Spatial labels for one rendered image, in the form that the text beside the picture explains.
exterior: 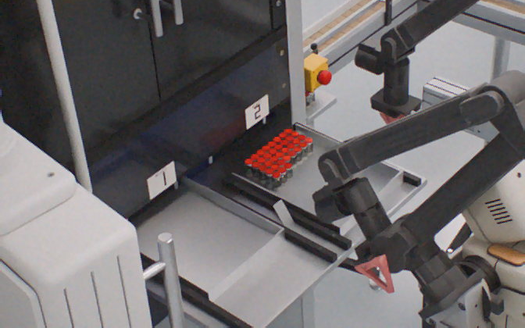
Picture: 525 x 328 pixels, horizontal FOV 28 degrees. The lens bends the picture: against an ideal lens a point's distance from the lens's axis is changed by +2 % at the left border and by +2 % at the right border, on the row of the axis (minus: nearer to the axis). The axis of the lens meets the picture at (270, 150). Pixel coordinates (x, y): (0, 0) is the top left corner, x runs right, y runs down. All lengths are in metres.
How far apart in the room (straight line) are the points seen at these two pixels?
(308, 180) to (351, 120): 1.70
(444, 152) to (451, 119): 2.42
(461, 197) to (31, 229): 0.71
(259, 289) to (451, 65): 2.47
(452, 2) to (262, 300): 0.76
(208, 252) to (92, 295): 0.93
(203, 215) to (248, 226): 0.12
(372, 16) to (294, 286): 1.10
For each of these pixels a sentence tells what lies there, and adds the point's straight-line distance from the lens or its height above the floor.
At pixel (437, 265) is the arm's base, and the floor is 1.24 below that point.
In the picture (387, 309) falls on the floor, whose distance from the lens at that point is 3.54.
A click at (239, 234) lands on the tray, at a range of 2.50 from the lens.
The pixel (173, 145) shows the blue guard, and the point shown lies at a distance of 2.45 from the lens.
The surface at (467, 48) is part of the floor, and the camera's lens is 4.79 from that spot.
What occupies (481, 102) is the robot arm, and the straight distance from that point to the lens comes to 1.67.
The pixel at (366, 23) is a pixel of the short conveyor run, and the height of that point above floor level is 0.93.
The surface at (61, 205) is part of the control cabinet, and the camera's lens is 1.61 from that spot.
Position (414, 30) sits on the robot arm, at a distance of 2.26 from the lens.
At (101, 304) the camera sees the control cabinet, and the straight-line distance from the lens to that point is 1.58.
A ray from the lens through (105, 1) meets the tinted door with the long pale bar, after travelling 2.16.
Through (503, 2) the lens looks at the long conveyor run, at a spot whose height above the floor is 0.93.
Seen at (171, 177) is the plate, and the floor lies 1.01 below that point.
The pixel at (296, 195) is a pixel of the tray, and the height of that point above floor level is 0.88.
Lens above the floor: 2.56
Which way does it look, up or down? 38 degrees down
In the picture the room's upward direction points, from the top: 4 degrees counter-clockwise
